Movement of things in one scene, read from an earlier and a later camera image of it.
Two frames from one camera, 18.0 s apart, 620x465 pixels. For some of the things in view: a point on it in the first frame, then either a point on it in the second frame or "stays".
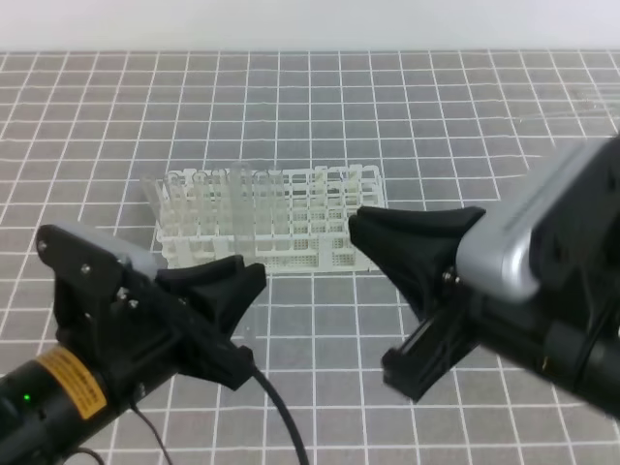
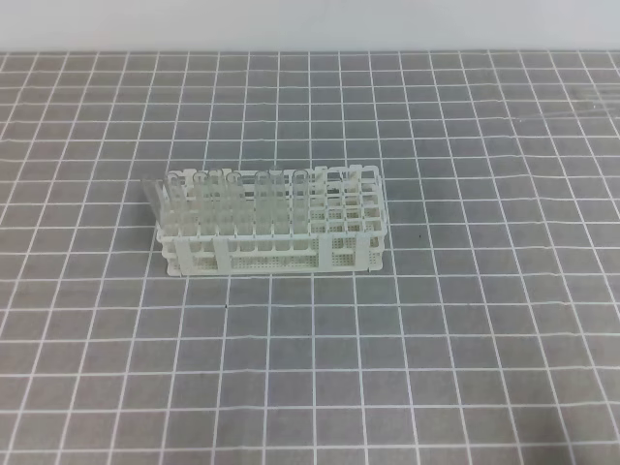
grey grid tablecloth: x=80 y=131 stays
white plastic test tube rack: x=285 y=221 stays
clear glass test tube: x=242 y=231 to x=300 y=211
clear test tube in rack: x=176 y=202 stays
